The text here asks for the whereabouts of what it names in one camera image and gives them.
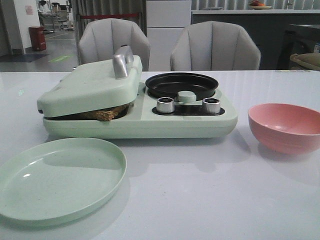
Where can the silver control knob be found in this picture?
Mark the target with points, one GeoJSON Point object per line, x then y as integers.
{"type": "Point", "coordinates": [165, 105]}
{"type": "Point", "coordinates": [211, 106]}

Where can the black appliance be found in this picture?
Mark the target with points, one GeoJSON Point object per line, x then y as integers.
{"type": "Point", "coordinates": [298, 39]}

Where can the dark kitchen counter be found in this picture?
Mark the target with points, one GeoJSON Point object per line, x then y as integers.
{"type": "Point", "coordinates": [266, 28]}

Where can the light green plate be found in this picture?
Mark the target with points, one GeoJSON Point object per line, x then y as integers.
{"type": "Point", "coordinates": [60, 181]}

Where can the pink bowl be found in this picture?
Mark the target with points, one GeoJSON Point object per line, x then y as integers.
{"type": "Point", "coordinates": [285, 128]}

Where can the green breakfast maker base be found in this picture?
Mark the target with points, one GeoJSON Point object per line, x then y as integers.
{"type": "Point", "coordinates": [141, 122]}

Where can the white cabinet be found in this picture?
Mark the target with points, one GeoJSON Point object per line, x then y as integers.
{"type": "Point", "coordinates": [165, 21]}

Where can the green breakfast maker lid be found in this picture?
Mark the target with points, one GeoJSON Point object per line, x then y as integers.
{"type": "Point", "coordinates": [92, 86]}

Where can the right beige chair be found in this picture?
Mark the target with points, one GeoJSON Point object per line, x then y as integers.
{"type": "Point", "coordinates": [215, 46]}

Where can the tan cushion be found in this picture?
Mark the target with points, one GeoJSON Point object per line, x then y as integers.
{"type": "Point", "coordinates": [310, 61]}

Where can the beige chair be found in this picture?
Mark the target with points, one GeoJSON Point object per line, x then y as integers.
{"type": "Point", "coordinates": [101, 39]}
{"type": "Point", "coordinates": [215, 46]}

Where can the bread slice with brown crust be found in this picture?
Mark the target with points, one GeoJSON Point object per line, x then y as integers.
{"type": "Point", "coordinates": [106, 114]}

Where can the left beige chair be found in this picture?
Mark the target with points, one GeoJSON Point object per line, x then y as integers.
{"type": "Point", "coordinates": [101, 39]}

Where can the fruit bowl on counter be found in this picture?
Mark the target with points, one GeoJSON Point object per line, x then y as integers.
{"type": "Point", "coordinates": [257, 5]}

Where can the black round frying pan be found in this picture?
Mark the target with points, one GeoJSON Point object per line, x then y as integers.
{"type": "Point", "coordinates": [169, 84]}

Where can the red trash bin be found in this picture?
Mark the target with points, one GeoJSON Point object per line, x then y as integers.
{"type": "Point", "coordinates": [37, 38]}

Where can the silver left control knob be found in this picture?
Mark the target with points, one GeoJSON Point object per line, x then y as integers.
{"type": "Point", "coordinates": [165, 105]}

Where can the silver right control knob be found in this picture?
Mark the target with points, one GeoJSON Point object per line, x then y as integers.
{"type": "Point", "coordinates": [211, 106]}

